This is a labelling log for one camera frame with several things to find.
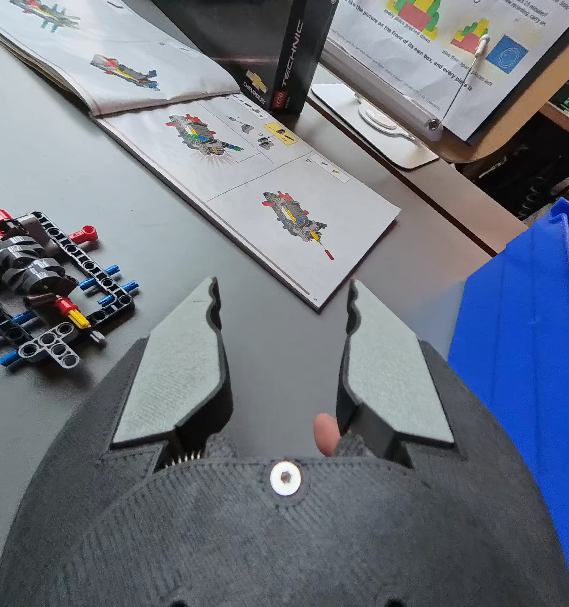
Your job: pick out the black lego set box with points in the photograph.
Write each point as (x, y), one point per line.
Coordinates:
(246, 38)

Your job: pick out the blue plastic storage bin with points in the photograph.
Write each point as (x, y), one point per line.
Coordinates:
(517, 355)

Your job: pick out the lego instruction booklet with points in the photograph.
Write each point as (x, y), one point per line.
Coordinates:
(313, 213)

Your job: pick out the person's right hand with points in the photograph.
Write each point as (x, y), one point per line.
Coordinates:
(326, 434)

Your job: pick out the lego engine frame assembly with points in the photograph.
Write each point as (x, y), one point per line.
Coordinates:
(28, 265)

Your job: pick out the wooden sign backing board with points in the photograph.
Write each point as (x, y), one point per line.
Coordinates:
(526, 104)

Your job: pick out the grey T-shaped lego beam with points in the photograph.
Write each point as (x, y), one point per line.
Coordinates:
(52, 348)

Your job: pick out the wooden storage shelf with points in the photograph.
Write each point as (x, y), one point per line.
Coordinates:
(559, 116)

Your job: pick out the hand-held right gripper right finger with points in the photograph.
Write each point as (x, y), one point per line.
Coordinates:
(393, 379)

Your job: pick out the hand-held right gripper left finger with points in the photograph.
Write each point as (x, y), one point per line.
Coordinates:
(175, 374)

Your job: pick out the paper sign in acrylic holder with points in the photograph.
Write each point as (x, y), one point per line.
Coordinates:
(431, 47)

